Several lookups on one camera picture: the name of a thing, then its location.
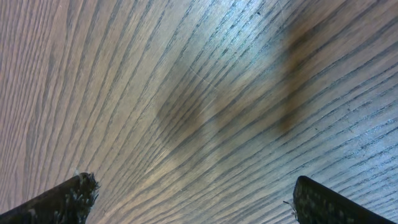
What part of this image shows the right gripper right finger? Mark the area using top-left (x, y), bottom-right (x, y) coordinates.
top-left (293, 175), bottom-right (394, 224)

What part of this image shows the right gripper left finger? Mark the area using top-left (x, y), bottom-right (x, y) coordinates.
top-left (1, 172), bottom-right (100, 224)

